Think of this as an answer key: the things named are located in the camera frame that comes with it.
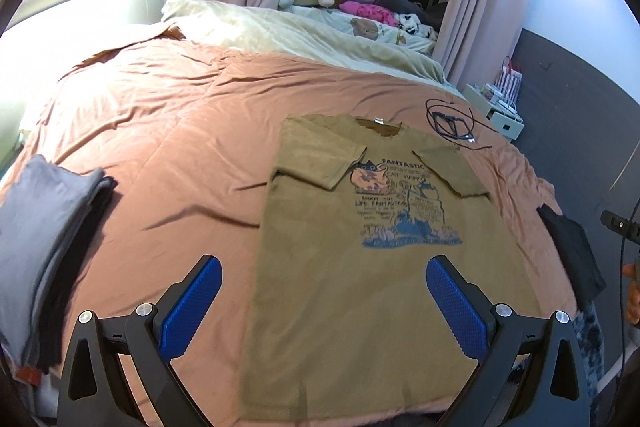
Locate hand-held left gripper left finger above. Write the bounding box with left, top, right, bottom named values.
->
left=57, top=254, right=223, bottom=427

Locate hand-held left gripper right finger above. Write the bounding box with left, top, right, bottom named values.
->
left=425, top=255, right=591, bottom=427

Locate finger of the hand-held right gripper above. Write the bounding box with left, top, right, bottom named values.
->
left=600, top=208, right=640, bottom=244

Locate olive printed t-shirt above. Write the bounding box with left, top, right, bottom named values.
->
left=240, top=114, right=541, bottom=420

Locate person's right hand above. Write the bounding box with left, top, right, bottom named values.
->
left=625, top=278, right=640, bottom=324

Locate folded black garment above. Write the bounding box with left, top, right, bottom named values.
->
left=37, top=174, right=118, bottom=368
left=537, top=204, right=608, bottom=308

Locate grey shaggy rug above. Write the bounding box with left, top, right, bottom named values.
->
left=575, top=297, right=631, bottom=388

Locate white nightstand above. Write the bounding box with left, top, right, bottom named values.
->
left=462, top=84, right=526, bottom=142

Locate folded grey garment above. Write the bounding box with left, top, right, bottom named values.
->
left=0, top=154, right=108, bottom=383

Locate brown duvet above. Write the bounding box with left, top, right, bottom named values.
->
left=0, top=34, right=581, bottom=427

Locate striped paper bag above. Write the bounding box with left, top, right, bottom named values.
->
left=495, top=57, right=523, bottom=108

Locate black and white plush toy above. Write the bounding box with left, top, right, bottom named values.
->
left=397, top=13, right=438, bottom=40

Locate cream blanket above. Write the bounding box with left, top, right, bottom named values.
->
left=160, top=0, right=446, bottom=82

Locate pink plush toy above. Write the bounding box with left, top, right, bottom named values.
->
left=340, top=0, right=398, bottom=25

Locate grey cushion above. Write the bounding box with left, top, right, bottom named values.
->
left=375, top=0, right=446, bottom=15

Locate cream padded headboard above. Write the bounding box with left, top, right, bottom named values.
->
left=0, top=0, right=181, bottom=158

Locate thin black cable coil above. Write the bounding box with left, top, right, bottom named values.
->
left=425, top=99, right=493, bottom=150

